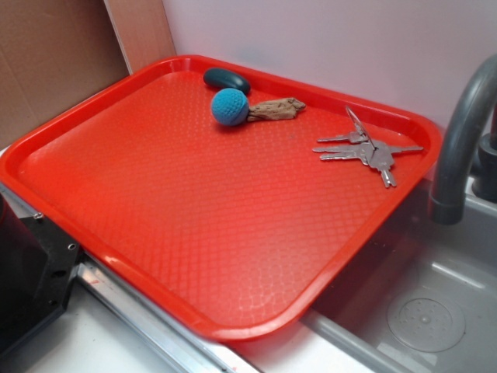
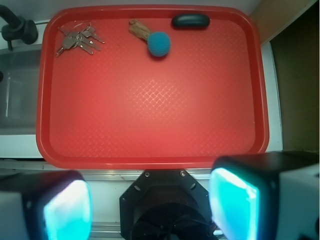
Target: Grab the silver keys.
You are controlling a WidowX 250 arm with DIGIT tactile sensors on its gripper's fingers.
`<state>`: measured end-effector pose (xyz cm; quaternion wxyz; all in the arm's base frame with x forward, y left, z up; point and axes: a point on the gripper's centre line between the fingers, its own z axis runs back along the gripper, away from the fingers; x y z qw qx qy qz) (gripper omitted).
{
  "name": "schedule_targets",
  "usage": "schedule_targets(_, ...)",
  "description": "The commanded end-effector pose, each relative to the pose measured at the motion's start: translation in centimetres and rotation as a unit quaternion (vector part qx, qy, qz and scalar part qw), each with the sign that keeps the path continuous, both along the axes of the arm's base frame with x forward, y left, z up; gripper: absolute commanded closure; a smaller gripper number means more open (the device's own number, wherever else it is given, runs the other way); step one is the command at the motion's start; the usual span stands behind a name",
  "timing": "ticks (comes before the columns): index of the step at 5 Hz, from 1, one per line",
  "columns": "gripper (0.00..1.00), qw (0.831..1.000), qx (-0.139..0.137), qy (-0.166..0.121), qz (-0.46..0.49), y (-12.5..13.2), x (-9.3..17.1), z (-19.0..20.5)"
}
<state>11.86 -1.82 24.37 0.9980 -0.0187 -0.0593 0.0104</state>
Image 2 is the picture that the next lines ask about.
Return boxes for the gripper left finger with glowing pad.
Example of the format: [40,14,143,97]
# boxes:
[0,170,93,240]

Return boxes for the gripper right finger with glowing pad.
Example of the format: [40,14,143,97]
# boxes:
[208,151,320,240]

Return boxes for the silver key bunch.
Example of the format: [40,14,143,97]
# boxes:
[55,21,106,57]

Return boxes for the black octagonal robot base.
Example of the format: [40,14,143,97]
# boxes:
[119,169,217,240]

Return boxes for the grey metal sink basin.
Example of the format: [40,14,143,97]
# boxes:
[0,48,41,135]

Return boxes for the red plastic tray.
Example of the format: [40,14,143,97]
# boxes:
[36,5,269,169]

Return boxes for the black faucet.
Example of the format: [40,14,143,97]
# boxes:
[0,4,39,51]

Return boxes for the blue foam ball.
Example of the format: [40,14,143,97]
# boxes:
[147,31,171,57]

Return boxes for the black oblong case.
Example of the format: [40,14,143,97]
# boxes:
[171,13,211,28]

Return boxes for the brown driftwood piece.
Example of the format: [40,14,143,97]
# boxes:
[129,19,152,43]

